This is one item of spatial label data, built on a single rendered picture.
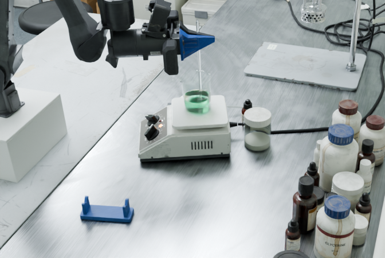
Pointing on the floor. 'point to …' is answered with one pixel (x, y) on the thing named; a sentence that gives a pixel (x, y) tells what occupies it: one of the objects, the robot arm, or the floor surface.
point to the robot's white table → (71, 111)
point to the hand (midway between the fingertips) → (197, 39)
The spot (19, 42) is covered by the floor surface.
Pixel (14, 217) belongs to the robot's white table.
